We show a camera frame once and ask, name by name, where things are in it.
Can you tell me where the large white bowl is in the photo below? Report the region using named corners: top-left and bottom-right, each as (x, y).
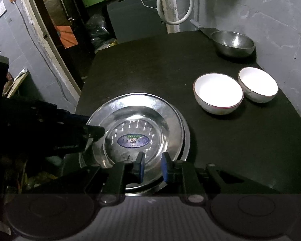
top-left (193, 73), bottom-right (244, 115)

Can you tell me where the dark cabinet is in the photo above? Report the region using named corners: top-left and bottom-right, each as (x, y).
top-left (106, 0), bottom-right (169, 45)

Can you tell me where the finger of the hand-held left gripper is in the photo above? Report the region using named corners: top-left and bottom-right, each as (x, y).
top-left (80, 124), bottom-right (106, 153)
top-left (63, 110), bottom-right (91, 126)

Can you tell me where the small white bowl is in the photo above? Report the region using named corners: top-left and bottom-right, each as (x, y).
top-left (238, 67), bottom-right (279, 103)

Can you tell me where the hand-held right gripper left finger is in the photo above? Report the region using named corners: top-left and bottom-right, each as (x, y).
top-left (63, 152), bottom-right (146, 205)

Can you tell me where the white hose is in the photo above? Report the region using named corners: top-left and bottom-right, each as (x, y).
top-left (157, 0), bottom-right (194, 26)

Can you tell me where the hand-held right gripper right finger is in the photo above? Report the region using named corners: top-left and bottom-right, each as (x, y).
top-left (161, 152), bottom-right (246, 204)

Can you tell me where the black plastic bag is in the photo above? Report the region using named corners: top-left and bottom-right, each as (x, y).
top-left (86, 14), bottom-right (116, 54)

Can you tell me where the plain steel plate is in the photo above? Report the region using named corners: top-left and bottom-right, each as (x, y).
top-left (78, 93), bottom-right (191, 195)

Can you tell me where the white door frame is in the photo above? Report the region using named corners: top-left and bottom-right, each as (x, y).
top-left (21, 0), bottom-right (82, 103)

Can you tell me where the green box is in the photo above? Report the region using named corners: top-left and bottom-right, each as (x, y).
top-left (82, 0), bottom-right (104, 8)

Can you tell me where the black wall cable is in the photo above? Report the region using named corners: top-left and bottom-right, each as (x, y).
top-left (13, 1), bottom-right (72, 107)

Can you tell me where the steel bowl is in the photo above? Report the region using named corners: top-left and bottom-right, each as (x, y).
top-left (211, 31), bottom-right (255, 57)

